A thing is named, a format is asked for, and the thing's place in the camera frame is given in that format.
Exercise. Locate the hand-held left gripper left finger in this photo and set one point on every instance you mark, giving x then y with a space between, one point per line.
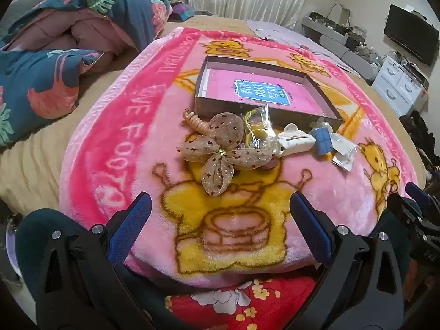
132 220

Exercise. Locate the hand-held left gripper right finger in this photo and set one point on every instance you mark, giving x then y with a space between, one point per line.
309 227

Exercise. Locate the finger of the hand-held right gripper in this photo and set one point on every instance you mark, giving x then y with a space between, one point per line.
416 190
402 208

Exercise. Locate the white claw hair clip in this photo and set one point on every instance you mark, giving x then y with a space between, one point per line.
295 142

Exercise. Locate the small blue square clip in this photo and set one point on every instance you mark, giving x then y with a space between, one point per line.
323 141

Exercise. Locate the long clear plastic bag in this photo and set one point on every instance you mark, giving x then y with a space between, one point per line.
338 142

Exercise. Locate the brown mesh butterfly hair clip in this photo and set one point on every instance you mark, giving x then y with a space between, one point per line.
223 134

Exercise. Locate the pink cardboard box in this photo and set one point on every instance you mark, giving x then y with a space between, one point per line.
220 86

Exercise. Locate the dark bags pile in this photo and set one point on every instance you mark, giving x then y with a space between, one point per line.
421 137

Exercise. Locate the pink printed bear blanket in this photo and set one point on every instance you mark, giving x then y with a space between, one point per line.
137 165

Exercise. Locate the white earring card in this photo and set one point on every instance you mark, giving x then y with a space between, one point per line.
345 160

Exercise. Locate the red floral cloth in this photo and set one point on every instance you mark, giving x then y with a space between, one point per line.
268 299

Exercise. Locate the bed with tan sheet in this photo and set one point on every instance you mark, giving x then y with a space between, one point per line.
34 175

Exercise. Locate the white drawer cabinet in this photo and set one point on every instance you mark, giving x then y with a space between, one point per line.
398 82

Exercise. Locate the beige spiral hair clip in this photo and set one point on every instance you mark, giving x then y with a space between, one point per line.
196 121

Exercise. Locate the black television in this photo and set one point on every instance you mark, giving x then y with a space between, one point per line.
410 32

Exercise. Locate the blue floral duvet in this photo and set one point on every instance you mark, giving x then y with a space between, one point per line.
41 86

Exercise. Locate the grey dresser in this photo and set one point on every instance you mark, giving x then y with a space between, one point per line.
338 46

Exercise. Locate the lilac sheet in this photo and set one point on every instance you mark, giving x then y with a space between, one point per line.
285 31

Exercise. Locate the purple pillow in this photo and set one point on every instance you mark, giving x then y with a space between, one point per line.
182 11

